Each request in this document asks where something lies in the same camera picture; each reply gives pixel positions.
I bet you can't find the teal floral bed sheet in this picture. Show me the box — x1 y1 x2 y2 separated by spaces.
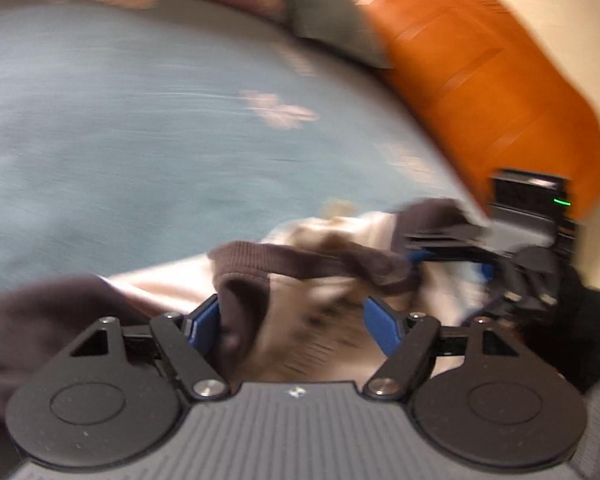
0 0 483 306

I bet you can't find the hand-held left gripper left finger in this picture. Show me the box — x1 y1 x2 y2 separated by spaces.
70 294 229 402

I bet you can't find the wooden headboard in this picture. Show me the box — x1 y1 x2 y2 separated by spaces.
349 0 600 222

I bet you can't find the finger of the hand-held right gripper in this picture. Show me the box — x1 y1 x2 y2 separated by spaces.
409 251 496 282
402 222 491 250

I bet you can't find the beige and brown sweatshirt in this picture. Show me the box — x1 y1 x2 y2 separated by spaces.
0 197 500 421

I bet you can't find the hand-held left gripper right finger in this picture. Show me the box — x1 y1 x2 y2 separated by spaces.
363 296 521 402

